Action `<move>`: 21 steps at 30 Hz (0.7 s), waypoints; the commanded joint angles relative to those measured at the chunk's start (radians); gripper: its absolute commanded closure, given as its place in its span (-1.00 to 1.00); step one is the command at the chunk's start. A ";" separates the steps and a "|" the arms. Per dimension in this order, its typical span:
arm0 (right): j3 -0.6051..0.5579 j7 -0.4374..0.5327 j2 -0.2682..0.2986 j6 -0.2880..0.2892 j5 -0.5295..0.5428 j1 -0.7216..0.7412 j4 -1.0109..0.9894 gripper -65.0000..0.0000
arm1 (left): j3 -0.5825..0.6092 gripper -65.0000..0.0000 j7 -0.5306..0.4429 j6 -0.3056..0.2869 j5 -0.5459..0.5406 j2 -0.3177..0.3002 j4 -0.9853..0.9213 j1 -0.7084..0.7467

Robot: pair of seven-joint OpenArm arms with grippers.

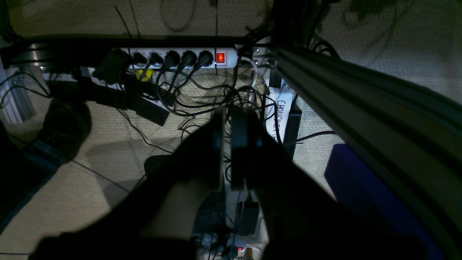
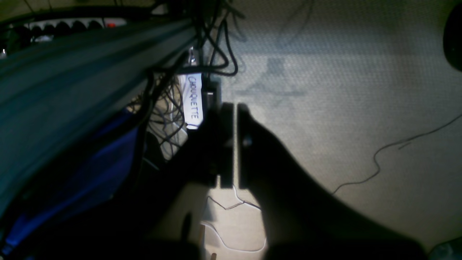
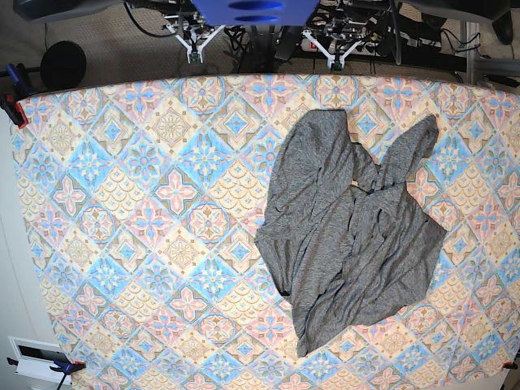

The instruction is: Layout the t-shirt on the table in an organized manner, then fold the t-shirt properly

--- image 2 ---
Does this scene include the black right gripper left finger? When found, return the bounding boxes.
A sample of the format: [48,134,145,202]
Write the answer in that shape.
[144,103,234,260]

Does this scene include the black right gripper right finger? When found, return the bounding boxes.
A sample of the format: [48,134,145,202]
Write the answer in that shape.
[237,103,426,260]

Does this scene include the white labelled tag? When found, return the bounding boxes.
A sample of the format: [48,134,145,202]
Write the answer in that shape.
[183,73,204,130]

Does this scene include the black power strip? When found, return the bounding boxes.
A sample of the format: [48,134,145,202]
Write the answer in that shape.
[1,17,130,56]

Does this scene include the thin black floor cable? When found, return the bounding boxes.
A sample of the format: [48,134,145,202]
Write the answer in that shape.
[334,112,462,194]

